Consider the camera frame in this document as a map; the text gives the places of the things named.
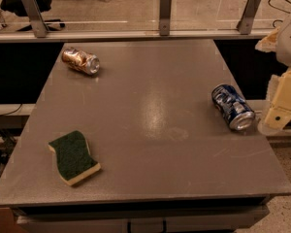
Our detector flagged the metal rail behind table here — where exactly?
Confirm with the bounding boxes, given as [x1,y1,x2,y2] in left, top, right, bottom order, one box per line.
[0,29,272,43]

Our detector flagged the black office chair left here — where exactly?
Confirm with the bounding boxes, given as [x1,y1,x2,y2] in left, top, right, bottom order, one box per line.
[0,0,65,38]

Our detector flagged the metal bracket post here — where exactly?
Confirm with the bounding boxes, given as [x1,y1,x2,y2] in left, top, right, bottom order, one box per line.
[237,0,262,35]
[159,0,172,36]
[21,0,48,38]

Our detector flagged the middle metal bracket post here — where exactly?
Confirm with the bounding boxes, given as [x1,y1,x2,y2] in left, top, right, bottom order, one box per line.
[159,0,172,36]

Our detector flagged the right metal bracket post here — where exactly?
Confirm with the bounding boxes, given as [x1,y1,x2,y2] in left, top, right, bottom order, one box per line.
[237,0,262,35]

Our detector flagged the crushed brown soda can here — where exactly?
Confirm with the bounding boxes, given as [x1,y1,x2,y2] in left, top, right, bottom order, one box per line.
[61,48,100,76]

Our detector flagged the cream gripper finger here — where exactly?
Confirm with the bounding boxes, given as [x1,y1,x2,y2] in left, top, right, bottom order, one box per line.
[257,68,291,135]
[255,28,279,52]

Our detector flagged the blue pepsi can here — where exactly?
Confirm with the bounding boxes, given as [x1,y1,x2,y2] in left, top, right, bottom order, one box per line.
[211,84,255,131]

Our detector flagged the left metal bracket post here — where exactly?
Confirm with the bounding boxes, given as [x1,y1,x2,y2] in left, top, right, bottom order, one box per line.
[21,0,48,38]

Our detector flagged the green and yellow sponge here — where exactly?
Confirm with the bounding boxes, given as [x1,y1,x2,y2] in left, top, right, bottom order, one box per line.
[48,130,101,186]

